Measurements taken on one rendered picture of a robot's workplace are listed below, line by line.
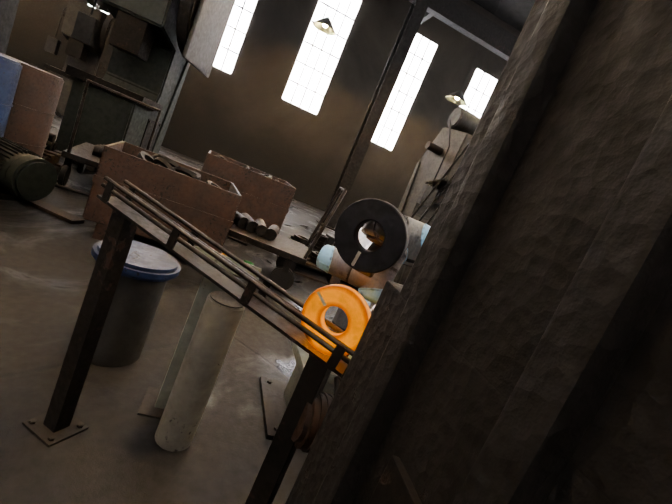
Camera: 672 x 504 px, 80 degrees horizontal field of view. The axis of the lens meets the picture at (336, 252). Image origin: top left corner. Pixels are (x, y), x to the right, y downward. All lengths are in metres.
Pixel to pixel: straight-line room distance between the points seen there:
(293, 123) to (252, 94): 1.40
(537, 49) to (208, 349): 1.11
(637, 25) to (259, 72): 12.39
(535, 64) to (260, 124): 12.19
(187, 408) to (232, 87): 11.66
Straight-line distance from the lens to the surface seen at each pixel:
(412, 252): 1.43
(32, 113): 4.04
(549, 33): 0.51
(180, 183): 3.01
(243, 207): 4.61
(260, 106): 12.62
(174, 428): 1.46
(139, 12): 5.66
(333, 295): 0.87
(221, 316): 1.25
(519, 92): 0.49
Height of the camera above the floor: 0.98
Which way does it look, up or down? 9 degrees down
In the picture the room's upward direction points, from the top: 23 degrees clockwise
